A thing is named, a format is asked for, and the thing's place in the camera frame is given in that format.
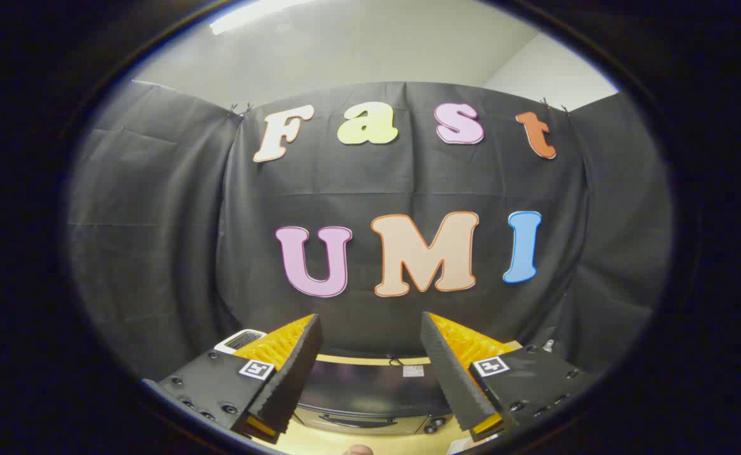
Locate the white and pink spray can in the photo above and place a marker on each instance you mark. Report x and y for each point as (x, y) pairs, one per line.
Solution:
(548, 345)

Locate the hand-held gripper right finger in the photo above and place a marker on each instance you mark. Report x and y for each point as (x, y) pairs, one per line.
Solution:
(446, 366)

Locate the white plastic box appliance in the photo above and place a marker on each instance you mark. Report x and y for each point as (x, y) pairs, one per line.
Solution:
(239, 340)

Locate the black toaster oven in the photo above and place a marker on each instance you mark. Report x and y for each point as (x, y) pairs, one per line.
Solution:
(370, 392)

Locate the black backdrop cloth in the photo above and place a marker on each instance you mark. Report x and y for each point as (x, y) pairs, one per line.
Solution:
(370, 183)

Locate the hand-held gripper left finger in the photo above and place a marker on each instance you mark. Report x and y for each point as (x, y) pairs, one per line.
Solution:
(294, 366)

